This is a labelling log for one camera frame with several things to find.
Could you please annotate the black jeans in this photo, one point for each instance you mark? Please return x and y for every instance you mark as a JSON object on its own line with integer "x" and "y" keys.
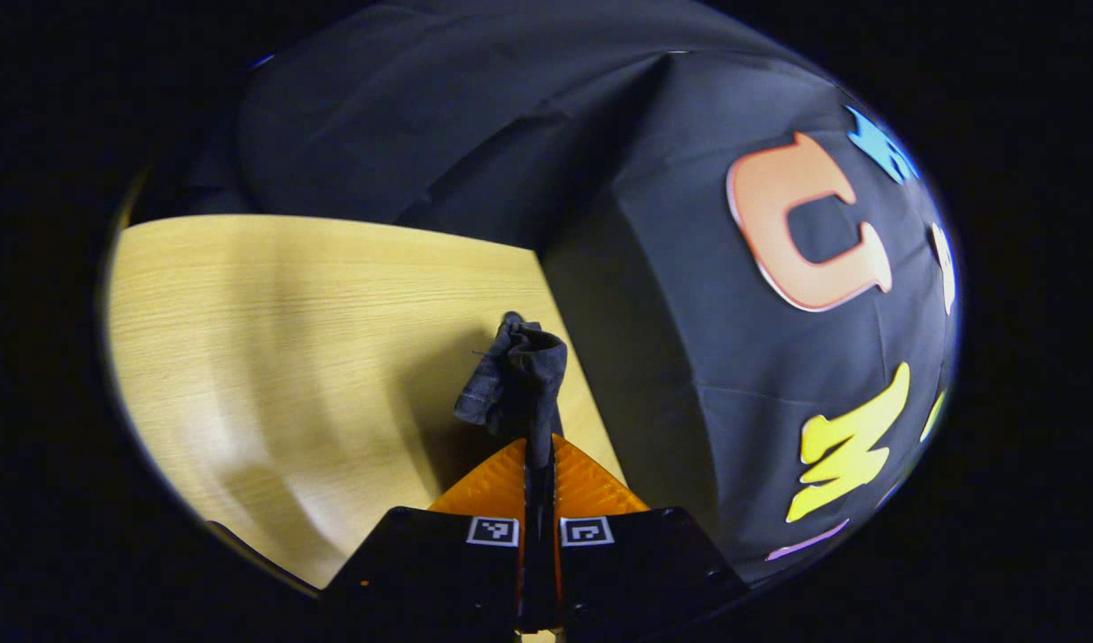
{"x": 520, "y": 375}

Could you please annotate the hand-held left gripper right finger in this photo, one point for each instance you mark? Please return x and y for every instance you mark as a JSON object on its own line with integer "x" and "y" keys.
{"x": 636, "y": 563}

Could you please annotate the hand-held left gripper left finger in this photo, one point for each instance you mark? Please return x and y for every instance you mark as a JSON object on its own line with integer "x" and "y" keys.
{"x": 439, "y": 563}

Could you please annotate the black backdrop cloth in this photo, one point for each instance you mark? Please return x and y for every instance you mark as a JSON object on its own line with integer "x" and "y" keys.
{"x": 511, "y": 116}

